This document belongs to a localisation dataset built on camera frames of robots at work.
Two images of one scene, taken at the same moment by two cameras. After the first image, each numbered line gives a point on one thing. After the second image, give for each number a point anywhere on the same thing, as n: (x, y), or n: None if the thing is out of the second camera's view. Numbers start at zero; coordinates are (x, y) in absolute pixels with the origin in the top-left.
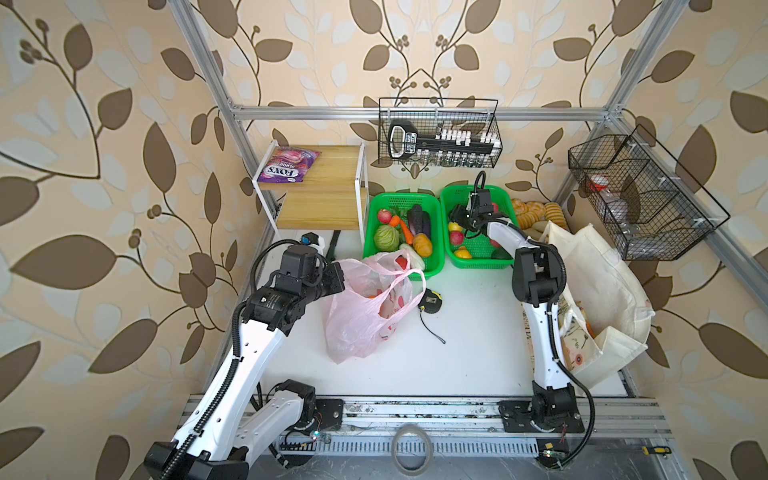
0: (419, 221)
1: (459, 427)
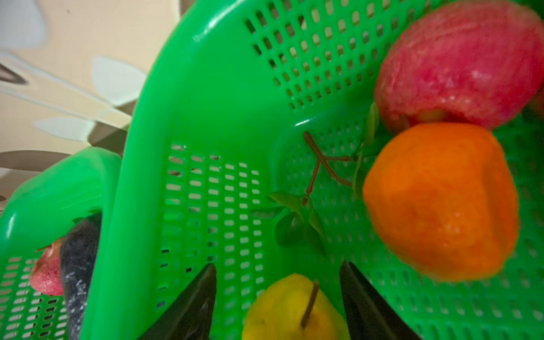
0: (78, 252)
1: None
